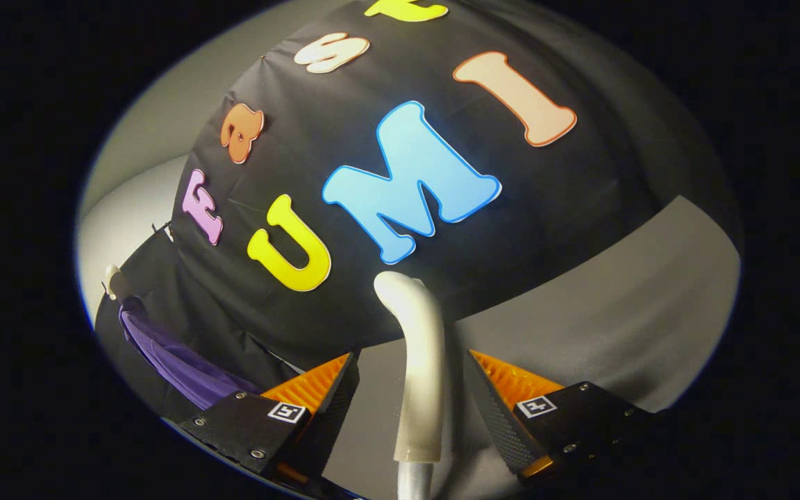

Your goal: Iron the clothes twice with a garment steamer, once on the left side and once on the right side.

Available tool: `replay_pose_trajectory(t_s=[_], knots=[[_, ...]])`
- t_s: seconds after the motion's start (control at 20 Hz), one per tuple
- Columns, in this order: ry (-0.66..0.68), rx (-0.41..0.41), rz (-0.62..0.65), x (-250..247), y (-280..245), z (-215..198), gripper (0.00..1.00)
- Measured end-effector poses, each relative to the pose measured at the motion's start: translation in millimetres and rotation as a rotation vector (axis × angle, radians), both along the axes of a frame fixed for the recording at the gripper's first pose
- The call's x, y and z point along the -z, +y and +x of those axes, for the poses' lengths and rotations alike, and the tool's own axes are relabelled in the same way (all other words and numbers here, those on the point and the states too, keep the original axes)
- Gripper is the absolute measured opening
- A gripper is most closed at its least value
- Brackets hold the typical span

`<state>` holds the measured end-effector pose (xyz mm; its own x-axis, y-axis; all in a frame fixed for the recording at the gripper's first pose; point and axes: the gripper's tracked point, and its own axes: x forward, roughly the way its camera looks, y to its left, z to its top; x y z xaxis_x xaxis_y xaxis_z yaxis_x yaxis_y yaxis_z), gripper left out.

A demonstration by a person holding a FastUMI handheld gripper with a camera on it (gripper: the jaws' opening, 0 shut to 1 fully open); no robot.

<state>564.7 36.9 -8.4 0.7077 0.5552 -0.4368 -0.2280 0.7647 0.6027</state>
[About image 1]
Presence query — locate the beige cabinet with dark top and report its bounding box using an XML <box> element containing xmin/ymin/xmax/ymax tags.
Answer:
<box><xmin>322</xmin><ymin>196</ymin><xmax>742</xmax><ymax>500</ymax></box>

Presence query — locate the white clothes hanger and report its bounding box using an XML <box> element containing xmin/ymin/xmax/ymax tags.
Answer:
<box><xmin>101</xmin><ymin>264</ymin><xmax>130</xmax><ymax>301</ymax></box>

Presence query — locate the purple corduroy jacket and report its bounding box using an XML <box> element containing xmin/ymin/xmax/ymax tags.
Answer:
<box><xmin>119</xmin><ymin>297</ymin><xmax>262</xmax><ymax>410</ymax></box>

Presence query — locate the white garment steamer head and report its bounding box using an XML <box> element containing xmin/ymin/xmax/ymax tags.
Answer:
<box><xmin>374</xmin><ymin>271</ymin><xmax>447</xmax><ymax>465</ymax></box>

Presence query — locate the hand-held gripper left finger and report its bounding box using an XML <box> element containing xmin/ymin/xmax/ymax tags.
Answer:
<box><xmin>178</xmin><ymin>351</ymin><xmax>361</xmax><ymax>497</ymax></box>

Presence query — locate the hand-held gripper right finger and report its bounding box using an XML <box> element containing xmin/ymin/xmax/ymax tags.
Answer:
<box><xmin>468</xmin><ymin>349</ymin><xmax>658</xmax><ymax>480</ymax></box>

